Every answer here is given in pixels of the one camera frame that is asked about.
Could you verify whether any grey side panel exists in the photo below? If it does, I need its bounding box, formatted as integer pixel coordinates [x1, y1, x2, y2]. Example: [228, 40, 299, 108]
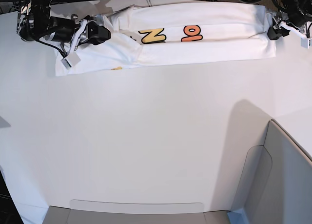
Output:
[228, 121, 312, 224]

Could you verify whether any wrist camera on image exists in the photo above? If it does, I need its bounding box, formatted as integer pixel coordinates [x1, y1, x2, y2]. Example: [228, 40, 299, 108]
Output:
[300, 38, 312, 49]
[61, 52, 81, 70]

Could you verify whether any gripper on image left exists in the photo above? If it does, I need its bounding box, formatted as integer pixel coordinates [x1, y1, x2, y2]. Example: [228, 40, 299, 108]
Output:
[48, 14, 111, 57]

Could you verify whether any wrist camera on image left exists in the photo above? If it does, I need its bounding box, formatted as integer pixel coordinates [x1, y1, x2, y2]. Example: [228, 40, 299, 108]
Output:
[61, 52, 81, 70]

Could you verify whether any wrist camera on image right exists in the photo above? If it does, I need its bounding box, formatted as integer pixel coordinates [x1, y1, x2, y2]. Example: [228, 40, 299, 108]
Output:
[300, 38, 312, 49]

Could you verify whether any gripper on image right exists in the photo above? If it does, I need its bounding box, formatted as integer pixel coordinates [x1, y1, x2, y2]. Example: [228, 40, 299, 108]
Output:
[267, 11, 312, 41]

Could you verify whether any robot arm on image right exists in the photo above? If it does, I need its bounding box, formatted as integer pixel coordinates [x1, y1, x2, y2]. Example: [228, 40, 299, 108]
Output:
[268, 0, 312, 41]

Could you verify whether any white printed t-shirt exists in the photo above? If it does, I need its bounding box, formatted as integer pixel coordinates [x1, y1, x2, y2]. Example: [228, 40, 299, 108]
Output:
[55, 2, 276, 76]

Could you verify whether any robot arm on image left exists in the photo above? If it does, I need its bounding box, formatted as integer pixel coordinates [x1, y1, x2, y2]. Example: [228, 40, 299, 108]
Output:
[17, 0, 111, 58]

